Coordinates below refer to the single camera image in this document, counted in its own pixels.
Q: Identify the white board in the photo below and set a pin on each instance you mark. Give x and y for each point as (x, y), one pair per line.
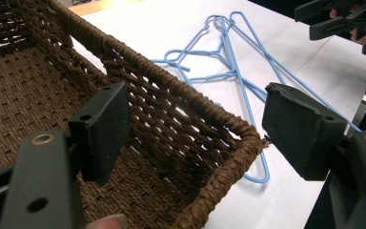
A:
(282, 206)

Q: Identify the brown woven basket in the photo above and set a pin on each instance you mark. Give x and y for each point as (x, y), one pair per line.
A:
(28, 95)

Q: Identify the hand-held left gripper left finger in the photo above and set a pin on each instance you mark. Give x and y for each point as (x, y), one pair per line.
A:
(98, 133)

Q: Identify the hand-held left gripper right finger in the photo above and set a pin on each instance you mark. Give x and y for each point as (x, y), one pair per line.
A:
(298, 133)

